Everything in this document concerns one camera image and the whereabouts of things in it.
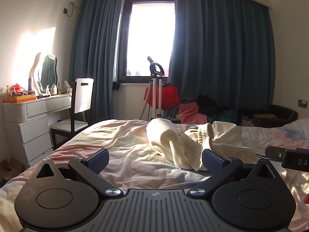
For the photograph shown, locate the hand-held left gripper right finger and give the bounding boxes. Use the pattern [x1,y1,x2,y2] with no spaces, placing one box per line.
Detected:
[188,149,282,197]

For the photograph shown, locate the pink cloth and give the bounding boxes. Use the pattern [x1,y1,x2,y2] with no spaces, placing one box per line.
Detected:
[177,103,208,124]

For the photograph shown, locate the orange box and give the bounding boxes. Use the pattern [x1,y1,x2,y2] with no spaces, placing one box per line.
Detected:
[3,94,36,103]

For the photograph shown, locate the dark framed window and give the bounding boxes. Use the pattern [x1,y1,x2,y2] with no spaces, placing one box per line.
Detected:
[116,0,175,83]

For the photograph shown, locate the green cloth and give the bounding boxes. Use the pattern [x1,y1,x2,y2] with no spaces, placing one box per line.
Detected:
[212,110,238,124]

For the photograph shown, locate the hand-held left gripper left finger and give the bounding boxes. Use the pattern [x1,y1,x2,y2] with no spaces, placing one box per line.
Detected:
[36,148,123,198]

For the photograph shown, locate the white vanity desk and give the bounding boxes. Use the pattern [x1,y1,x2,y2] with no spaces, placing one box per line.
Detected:
[3,93,73,123]

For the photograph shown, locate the black cloth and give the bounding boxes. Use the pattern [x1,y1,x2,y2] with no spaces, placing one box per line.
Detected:
[197,95,230,116]

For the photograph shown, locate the white drawer chest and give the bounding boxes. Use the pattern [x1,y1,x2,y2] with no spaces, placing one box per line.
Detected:
[3,115,52,163]

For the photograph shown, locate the black armchair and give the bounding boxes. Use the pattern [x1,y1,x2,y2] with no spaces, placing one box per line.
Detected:
[238,104,298,128]

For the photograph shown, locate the wavy vanity mirror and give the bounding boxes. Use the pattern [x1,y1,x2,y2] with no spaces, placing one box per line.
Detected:
[29,52,58,93]

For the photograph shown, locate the garment steamer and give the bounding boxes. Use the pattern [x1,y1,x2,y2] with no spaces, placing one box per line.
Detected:
[139,56,166,121]

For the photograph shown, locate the small brown cardboard box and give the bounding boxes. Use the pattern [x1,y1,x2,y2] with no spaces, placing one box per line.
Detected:
[253,114,277,126]

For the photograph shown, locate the cream pants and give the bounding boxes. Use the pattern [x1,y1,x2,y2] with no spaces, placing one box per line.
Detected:
[146,119,266,172]

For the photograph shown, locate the white and black chair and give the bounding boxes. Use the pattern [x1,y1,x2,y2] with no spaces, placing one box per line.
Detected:
[49,78,94,150]

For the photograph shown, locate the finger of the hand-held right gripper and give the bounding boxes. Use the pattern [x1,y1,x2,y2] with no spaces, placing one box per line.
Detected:
[265,146,287,161]

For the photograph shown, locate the red cloth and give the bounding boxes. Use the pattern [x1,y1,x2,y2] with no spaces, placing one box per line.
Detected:
[143,83,181,110]

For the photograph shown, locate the folded cardboard box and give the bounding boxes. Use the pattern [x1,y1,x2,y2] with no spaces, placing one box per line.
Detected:
[0,158,25,182]

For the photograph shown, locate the bed with pastel sheet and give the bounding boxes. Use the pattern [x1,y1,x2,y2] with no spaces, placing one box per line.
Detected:
[0,118,309,232]

